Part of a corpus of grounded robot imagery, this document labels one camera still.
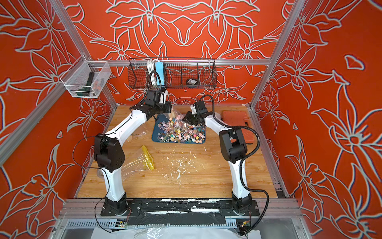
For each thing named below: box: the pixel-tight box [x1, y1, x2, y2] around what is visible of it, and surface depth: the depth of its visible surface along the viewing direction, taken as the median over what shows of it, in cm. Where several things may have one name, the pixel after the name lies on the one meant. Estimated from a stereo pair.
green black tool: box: [76, 71, 96, 97], surface depth 82 cm
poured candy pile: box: [157, 117, 206, 144], surface depth 102 cm
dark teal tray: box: [152, 114, 206, 144], surface depth 100 cm
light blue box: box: [155, 61, 165, 86], surface depth 91 cm
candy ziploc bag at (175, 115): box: [168, 106, 186, 122], surface depth 99 cm
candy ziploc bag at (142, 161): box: [121, 144, 155, 182], surface depth 86 cm
